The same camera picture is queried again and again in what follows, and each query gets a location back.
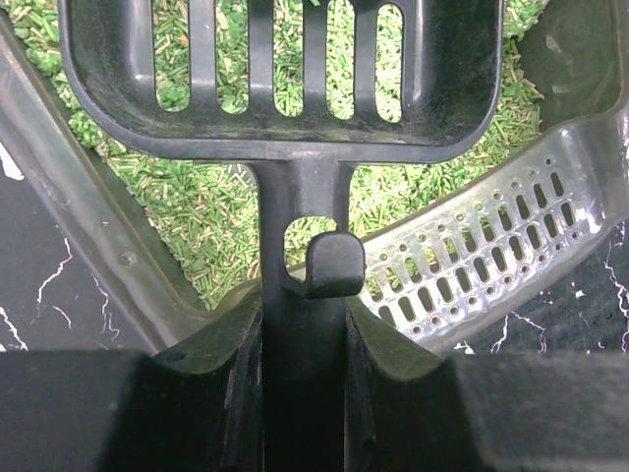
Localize black litter scoop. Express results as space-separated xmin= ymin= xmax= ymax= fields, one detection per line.
xmin=58 ymin=1 xmax=503 ymax=471

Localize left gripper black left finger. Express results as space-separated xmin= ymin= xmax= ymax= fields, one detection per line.
xmin=1 ymin=293 xmax=262 ymax=471

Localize dark green litter box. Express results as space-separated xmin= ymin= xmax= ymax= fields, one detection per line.
xmin=1 ymin=20 xmax=628 ymax=353

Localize green litter pellets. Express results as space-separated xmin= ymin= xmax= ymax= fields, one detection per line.
xmin=1 ymin=1 xmax=549 ymax=310

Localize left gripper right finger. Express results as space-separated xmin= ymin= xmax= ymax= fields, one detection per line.
xmin=345 ymin=299 xmax=628 ymax=471

